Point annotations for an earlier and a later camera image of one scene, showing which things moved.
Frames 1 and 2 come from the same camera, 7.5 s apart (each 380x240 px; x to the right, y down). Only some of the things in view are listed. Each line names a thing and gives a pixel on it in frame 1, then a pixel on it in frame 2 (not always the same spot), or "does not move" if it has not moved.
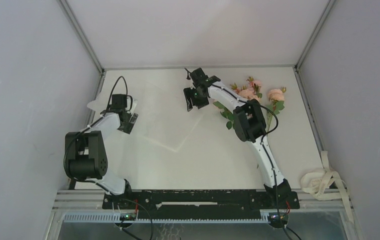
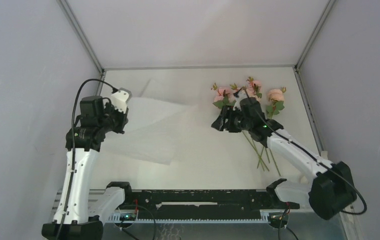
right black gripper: (188, 93) -> (219, 124)
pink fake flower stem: (277, 96) does not move
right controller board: (277, 218) does not move
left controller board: (128, 217) does not move
